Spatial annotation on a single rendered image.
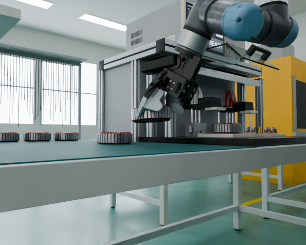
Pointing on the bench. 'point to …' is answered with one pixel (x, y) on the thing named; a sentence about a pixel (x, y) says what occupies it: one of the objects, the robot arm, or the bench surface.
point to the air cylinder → (201, 128)
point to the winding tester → (163, 26)
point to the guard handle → (259, 51)
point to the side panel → (118, 99)
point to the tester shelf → (142, 53)
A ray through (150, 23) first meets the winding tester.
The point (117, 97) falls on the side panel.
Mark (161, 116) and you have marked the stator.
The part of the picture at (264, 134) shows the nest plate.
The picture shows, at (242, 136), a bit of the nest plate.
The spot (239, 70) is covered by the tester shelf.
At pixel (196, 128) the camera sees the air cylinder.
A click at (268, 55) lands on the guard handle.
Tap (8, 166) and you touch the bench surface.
